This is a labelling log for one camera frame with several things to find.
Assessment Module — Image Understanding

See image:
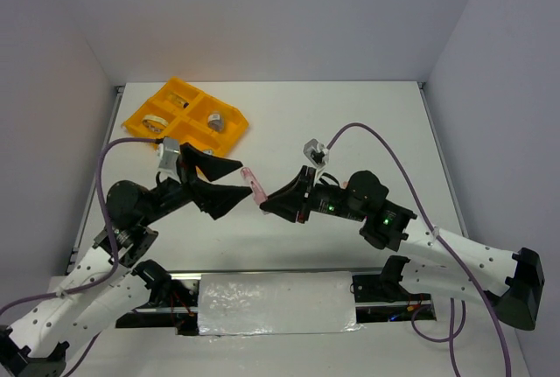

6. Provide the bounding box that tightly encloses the clear tape roll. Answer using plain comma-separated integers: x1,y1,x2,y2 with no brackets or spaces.
142,115,169,134

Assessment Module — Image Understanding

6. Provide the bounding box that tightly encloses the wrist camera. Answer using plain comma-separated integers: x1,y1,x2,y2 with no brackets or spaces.
157,136,180,178
303,138,329,183

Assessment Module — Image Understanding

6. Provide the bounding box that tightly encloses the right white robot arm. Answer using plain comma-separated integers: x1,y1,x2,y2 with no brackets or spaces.
260,166,545,331

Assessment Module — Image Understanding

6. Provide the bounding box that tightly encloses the silver foil covered plate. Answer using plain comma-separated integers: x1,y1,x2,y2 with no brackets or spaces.
198,271,360,336

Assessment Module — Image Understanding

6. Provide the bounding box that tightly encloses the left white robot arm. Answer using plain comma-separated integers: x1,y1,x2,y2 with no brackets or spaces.
1,138,252,376

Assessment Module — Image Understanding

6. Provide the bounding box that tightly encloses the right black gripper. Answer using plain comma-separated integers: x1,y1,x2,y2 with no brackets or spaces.
260,164,367,222

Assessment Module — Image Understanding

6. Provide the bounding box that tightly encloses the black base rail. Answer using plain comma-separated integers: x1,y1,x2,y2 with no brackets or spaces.
115,269,436,337

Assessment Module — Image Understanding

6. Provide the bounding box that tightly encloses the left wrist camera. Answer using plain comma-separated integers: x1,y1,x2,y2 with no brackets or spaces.
157,136,180,178

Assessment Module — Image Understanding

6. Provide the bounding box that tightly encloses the jar of paper clips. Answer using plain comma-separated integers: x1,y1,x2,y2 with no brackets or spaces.
206,111,225,132

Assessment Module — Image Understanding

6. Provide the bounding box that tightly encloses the yellow compartment tray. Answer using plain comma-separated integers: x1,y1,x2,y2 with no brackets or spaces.
122,77,249,157

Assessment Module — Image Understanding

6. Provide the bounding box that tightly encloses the pink highlighter pen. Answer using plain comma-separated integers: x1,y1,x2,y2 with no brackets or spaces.
241,167,268,205

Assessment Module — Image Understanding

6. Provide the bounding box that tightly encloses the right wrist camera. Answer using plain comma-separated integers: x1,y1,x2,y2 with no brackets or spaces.
303,138,329,183

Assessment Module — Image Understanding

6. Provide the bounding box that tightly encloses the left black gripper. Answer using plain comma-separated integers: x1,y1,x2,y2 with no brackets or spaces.
139,142,252,225

